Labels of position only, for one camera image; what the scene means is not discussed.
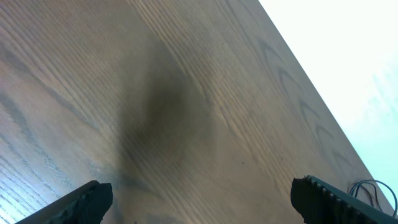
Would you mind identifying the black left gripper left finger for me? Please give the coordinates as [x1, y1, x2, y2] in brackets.
[17, 180, 113, 224]

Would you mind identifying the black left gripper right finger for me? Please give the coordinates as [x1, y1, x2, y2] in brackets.
[290, 175, 397, 224]

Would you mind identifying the thick black USB cable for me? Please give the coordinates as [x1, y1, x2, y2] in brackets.
[348, 179, 398, 218]

